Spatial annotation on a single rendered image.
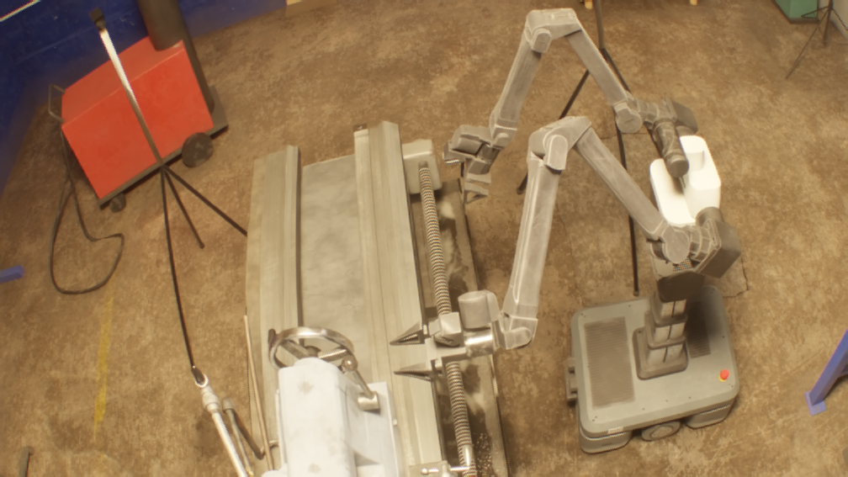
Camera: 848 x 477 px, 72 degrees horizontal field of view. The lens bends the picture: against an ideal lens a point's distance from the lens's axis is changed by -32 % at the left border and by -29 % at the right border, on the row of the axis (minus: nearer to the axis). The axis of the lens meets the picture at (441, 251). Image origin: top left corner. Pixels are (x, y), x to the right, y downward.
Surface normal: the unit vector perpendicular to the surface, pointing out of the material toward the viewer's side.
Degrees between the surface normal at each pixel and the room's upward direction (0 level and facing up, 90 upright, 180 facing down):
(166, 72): 90
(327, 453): 0
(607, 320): 0
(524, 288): 44
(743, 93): 0
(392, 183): 36
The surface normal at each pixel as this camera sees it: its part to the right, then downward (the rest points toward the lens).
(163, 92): 0.44, 0.66
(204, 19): 0.12, 0.78
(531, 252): 0.24, 0.12
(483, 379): -0.15, -0.60
